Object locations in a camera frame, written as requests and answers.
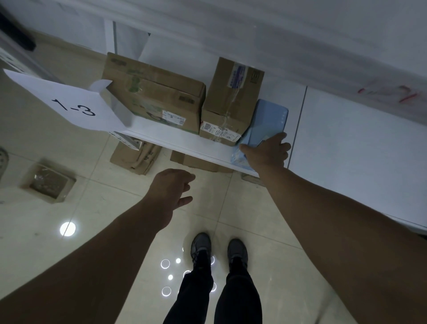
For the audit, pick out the person's right hand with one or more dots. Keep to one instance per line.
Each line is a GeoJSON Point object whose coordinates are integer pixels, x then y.
{"type": "Point", "coordinates": [268, 155]}

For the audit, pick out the person's left hand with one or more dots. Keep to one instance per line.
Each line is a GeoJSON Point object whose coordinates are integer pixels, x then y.
{"type": "Point", "coordinates": [166, 193]}

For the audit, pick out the light blue box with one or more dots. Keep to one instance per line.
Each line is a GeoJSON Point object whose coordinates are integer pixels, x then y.
{"type": "Point", "coordinates": [267, 117]}

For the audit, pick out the brown parcel white label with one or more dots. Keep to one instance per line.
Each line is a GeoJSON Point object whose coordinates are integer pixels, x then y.
{"type": "Point", "coordinates": [220, 93]}

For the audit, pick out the white metal shelf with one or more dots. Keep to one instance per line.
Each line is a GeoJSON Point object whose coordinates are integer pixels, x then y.
{"type": "Point", "coordinates": [350, 140]}

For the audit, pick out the green printed cardboard box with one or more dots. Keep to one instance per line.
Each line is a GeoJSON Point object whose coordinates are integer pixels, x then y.
{"type": "Point", "coordinates": [153, 90]}

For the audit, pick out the person's right forearm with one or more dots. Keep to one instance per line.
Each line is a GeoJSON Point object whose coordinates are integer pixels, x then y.
{"type": "Point", "coordinates": [350, 250]}

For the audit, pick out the person's left forearm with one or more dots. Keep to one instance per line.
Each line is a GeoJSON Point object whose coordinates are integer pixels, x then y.
{"type": "Point", "coordinates": [83, 267]}

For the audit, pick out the torn brown cardboard sheet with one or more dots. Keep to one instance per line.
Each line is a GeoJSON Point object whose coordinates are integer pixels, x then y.
{"type": "Point", "coordinates": [193, 163]}

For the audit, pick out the folded cardboard pad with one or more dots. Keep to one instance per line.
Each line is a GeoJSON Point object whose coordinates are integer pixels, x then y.
{"type": "Point", "coordinates": [133, 158]}

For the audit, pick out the person's left shoe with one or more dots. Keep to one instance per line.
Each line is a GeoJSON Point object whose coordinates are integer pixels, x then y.
{"type": "Point", "coordinates": [201, 245]}

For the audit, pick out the person's shoe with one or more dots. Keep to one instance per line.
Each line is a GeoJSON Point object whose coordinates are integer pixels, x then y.
{"type": "Point", "coordinates": [201, 245]}
{"type": "Point", "coordinates": [2, 163]}
{"type": "Point", "coordinates": [237, 250]}

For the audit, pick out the person's right shoe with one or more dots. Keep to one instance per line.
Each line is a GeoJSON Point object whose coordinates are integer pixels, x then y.
{"type": "Point", "coordinates": [237, 250]}

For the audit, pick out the person's left leg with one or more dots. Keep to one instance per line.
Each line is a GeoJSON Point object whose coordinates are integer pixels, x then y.
{"type": "Point", "coordinates": [190, 300]}

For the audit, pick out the person's leg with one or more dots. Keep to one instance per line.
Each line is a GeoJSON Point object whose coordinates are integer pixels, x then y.
{"type": "Point", "coordinates": [237, 300]}
{"type": "Point", "coordinates": [190, 300]}

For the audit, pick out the person's right leg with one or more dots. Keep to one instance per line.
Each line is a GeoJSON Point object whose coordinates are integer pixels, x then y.
{"type": "Point", "coordinates": [237, 300]}

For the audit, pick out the white paper shelf label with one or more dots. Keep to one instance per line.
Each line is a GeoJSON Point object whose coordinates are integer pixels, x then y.
{"type": "Point", "coordinates": [66, 96]}

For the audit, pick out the square floor drain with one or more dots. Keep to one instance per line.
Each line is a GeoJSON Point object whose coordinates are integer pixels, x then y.
{"type": "Point", "coordinates": [48, 182]}

